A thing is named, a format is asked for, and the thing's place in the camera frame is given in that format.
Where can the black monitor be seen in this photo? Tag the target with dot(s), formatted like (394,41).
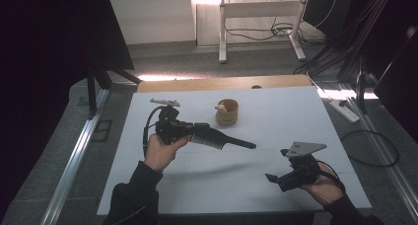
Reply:
(328,8)

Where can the dark floor grate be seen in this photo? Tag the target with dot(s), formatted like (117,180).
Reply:
(102,130)

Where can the wooden cup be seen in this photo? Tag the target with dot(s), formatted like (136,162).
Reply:
(228,114)

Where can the aluminium rail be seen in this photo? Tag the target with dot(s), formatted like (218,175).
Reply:
(378,136)
(75,159)

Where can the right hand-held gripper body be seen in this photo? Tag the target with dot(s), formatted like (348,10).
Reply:
(304,167)

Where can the person's left hand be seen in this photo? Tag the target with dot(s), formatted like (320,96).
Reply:
(161,152)

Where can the white desk frame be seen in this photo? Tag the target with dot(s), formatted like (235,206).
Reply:
(259,9)

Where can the white power strip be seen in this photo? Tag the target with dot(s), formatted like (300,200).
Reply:
(345,111)

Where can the wooden table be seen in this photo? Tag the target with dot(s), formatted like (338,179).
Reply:
(213,84)

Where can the black plastic comb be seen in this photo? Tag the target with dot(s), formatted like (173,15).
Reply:
(217,140)

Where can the black metal stand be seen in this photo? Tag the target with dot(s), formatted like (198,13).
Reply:
(93,83)

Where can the person's right hand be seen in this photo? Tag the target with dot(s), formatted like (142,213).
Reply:
(323,187)

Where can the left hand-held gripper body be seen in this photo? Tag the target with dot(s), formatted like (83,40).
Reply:
(171,128)

